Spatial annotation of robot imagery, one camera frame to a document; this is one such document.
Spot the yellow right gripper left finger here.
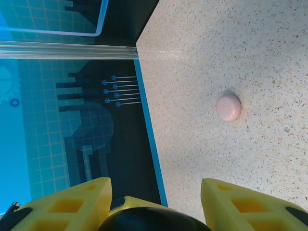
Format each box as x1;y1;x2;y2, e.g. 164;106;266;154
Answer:
0;177;113;231

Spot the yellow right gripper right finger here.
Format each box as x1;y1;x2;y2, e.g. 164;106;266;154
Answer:
201;178;308;231

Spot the black earbud charging case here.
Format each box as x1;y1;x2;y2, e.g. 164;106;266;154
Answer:
98;206;213;231

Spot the pink earbud charging case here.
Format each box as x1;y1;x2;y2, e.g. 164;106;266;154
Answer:
216;94;242;122

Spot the aluminium frame post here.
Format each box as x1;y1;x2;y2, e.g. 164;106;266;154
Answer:
0;40;140;60

